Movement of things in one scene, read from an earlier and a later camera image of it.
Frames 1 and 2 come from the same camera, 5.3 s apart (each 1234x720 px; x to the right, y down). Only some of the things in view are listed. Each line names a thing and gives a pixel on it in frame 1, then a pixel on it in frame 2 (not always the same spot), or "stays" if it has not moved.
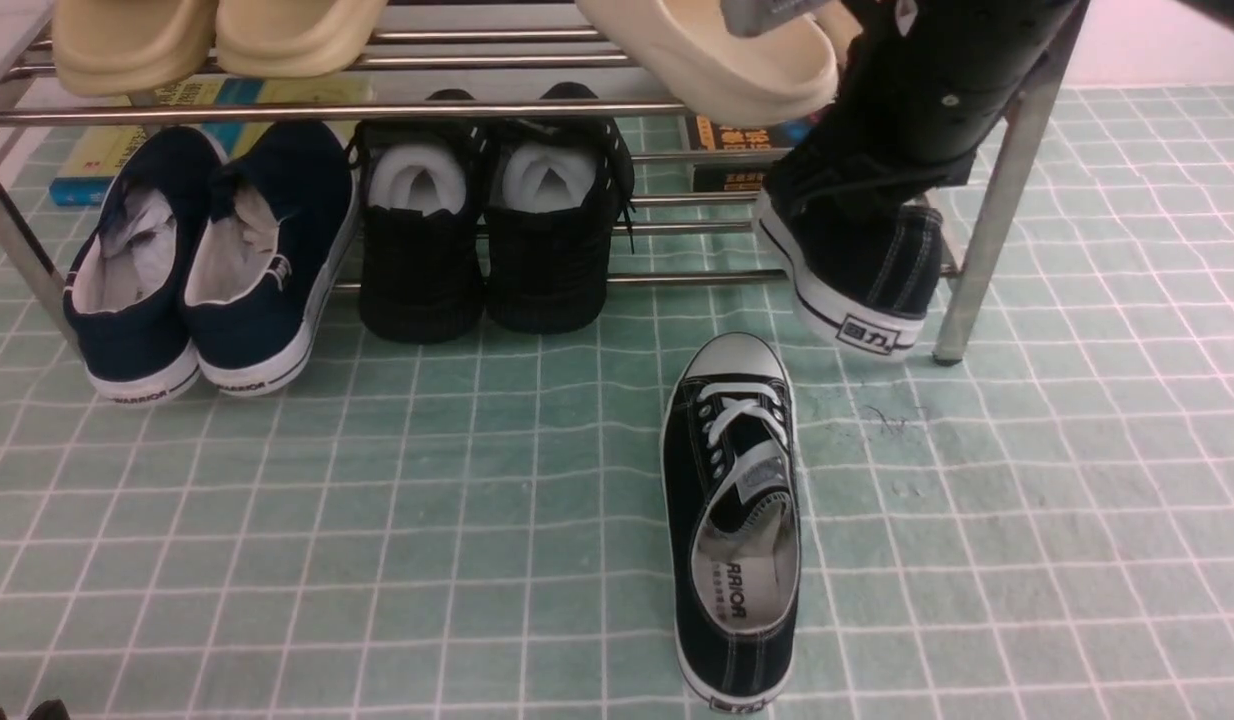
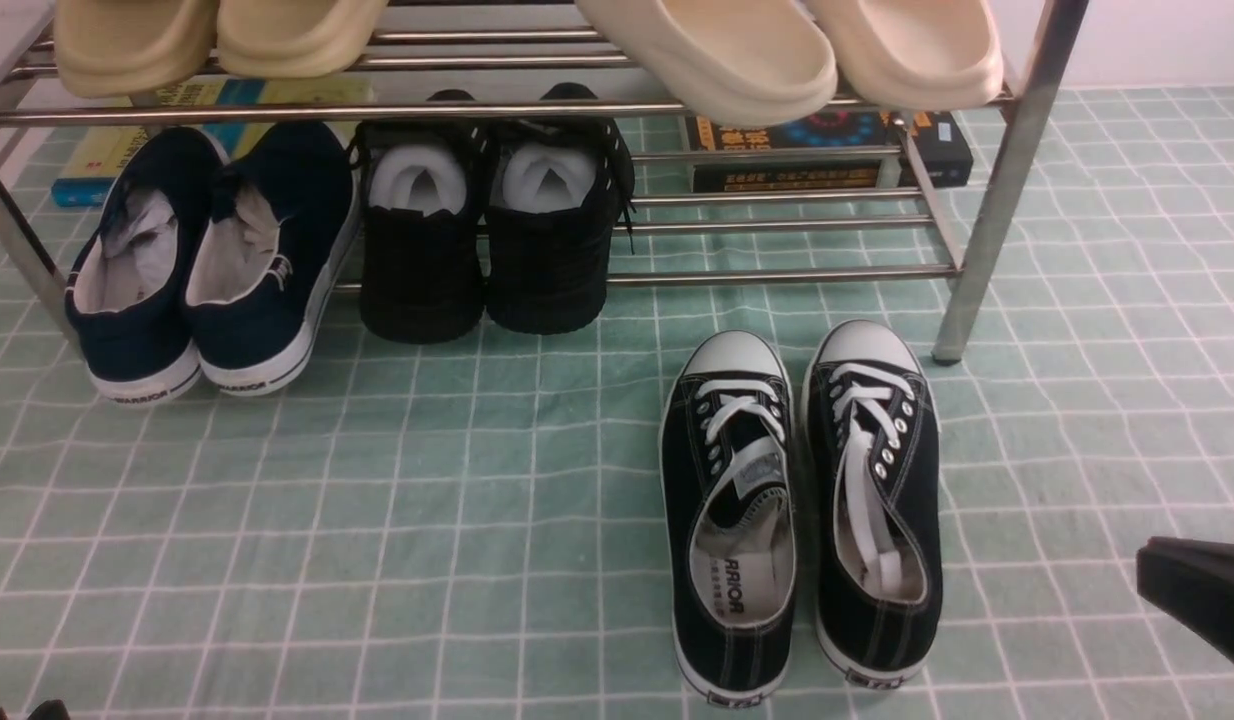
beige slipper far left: [111, 49] stays
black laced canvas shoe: [732, 524] stays
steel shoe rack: [572, 143] stays
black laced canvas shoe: [862, 260] → [872, 474]
